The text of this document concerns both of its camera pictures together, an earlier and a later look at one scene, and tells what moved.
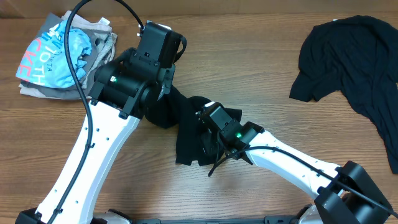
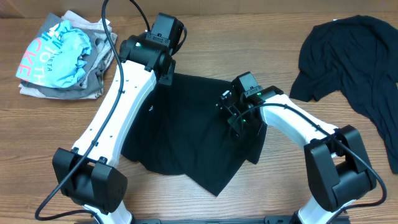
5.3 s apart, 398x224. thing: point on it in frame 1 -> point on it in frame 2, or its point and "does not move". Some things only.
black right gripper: x=206 y=143 -> x=247 y=128
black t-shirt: x=358 y=56 does not move
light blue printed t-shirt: x=46 y=64 does not move
